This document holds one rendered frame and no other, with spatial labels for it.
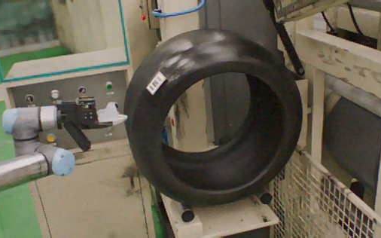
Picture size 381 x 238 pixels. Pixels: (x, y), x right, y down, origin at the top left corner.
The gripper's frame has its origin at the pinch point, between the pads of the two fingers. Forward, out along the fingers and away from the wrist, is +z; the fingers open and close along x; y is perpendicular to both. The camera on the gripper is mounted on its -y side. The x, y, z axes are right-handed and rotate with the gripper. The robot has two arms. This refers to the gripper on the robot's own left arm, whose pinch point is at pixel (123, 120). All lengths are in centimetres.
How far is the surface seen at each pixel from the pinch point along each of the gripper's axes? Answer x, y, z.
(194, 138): 26.5, -21.0, 30.4
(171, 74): -10.3, 16.8, 13.1
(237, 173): 6, -27, 42
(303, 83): 20, 2, 73
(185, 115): 26.6, -10.8, 26.5
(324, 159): 45, -48, 106
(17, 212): 161, -134, -71
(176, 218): -5.4, -36.0, 16.1
